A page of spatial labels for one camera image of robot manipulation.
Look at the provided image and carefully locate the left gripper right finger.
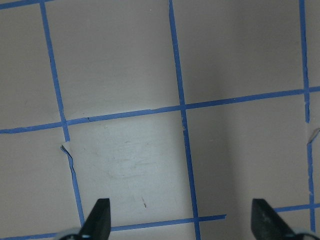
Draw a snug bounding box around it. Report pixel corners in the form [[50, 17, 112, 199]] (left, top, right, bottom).
[[251, 198, 304, 240]]

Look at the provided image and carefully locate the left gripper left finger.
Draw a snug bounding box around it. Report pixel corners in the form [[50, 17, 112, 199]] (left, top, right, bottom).
[[79, 198, 111, 240]]

